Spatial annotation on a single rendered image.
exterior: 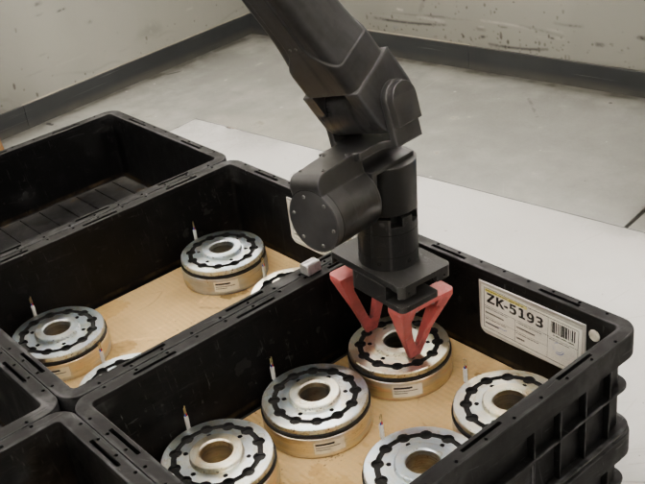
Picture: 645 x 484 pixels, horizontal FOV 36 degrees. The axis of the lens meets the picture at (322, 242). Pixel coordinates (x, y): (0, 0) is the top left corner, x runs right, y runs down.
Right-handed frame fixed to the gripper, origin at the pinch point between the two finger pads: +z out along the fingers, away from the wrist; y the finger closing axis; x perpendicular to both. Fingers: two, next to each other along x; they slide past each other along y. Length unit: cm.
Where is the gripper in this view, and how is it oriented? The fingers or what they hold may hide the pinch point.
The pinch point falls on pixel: (392, 335)
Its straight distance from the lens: 99.3
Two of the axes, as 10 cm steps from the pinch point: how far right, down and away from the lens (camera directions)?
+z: 0.7, 8.7, 4.9
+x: 7.7, -3.6, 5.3
